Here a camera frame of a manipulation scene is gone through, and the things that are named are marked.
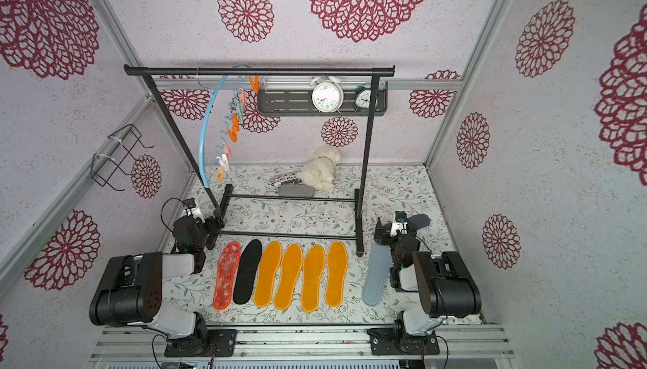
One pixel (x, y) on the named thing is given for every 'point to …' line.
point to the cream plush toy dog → (319, 169)
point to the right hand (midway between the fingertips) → (392, 215)
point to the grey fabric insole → (296, 190)
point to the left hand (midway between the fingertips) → (207, 210)
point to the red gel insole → (228, 259)
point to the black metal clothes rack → (362, 194)
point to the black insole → (249, 260)
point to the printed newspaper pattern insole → (286, 179)
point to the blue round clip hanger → (224, 157)
